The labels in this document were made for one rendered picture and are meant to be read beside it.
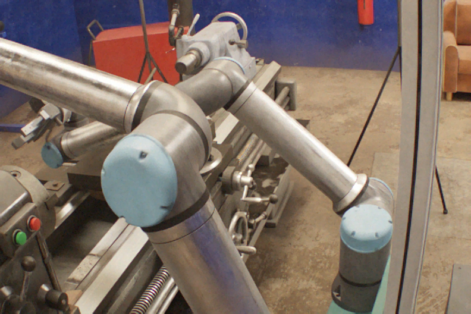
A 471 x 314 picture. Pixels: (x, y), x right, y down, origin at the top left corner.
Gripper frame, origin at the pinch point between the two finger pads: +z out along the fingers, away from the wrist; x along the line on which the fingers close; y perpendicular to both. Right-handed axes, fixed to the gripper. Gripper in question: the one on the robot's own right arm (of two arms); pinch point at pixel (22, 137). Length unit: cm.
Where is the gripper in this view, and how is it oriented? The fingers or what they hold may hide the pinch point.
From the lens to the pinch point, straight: 166.9
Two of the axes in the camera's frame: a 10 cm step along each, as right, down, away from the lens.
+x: -6.5, 5.2, 5.5
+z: -3.3, 4.6, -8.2
